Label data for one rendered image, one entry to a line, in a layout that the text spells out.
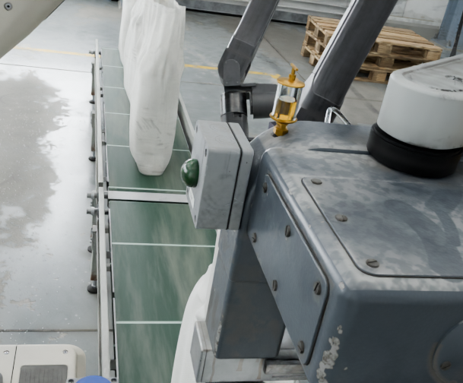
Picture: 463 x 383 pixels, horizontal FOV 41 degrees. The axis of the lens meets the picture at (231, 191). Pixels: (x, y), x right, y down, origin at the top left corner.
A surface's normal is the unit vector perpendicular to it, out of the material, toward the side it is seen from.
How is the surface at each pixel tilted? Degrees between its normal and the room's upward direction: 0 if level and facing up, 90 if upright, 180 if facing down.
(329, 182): 0
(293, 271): 90
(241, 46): 62
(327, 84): 67
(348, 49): 77
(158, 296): 0
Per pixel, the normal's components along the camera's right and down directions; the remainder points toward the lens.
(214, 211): 0.20, 0.47
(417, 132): -0.36, 0.37
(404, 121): -0.65, 0.24
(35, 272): 0.16, -0.88
